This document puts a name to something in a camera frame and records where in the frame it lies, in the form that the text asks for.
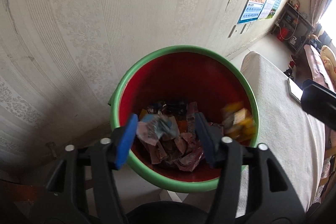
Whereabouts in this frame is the dark shelf table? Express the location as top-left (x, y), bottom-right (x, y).
top-left (271, 2), bottom-right (315, 54)

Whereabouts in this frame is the pile of wrappers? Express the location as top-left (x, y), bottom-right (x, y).
top-left (136, 101), bottom-right (227, 172)

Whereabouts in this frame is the smartphone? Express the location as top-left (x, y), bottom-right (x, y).
top-left (287, 77), bottom-right (304, 104)

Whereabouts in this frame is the white wall socket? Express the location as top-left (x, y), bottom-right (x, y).
top-left (240, 22), bottom-right (253, 35)

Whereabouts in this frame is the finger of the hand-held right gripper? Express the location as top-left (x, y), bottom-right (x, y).
top-left (300, 79), bottom-right (336, 133)

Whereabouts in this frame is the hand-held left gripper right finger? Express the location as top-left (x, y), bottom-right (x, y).
top-left (194, 112), bottom-right (306, 224)

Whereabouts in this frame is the brown wooden board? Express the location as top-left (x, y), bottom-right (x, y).
top-left (0, 179), bottom-right (46, 201)

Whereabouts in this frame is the metal bolt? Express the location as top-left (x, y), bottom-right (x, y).
top-left (46, 142), bottom-right (59, 159)

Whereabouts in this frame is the small red bucket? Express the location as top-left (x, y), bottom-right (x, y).
top-left (277, 27), bottom-right (289, 42)

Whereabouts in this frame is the bed with pink sheet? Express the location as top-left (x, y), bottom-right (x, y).
top-left (303, 44), bottom-right (336, 92)

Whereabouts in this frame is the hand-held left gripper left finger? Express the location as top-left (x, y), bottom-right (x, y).
top-left (37, 114), bottom-right (139, 224)

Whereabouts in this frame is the white chart wall poster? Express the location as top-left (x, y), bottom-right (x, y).
top-left (259, 0), bottom-right (283, 20)

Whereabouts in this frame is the yellow quilt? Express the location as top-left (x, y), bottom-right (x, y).
top-left (320, 45), bottom-right (336, 75)

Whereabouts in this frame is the red bucket with green rim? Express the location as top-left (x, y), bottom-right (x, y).
top-left (108, 45), bottom-right (260, 193)

